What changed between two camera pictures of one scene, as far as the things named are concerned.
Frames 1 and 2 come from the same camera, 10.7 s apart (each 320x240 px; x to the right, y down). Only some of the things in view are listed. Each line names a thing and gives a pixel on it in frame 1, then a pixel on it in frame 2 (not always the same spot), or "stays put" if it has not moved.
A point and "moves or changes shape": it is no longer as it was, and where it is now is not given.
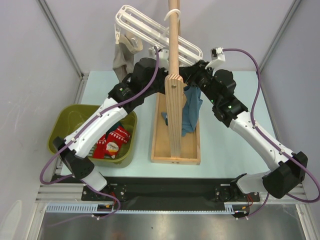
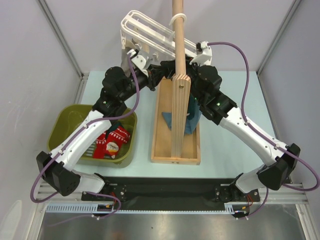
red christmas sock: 99,148 stays put
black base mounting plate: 168,191 stays put
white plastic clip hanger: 189,52 moves or changes shape
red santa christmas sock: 115,140 stays put
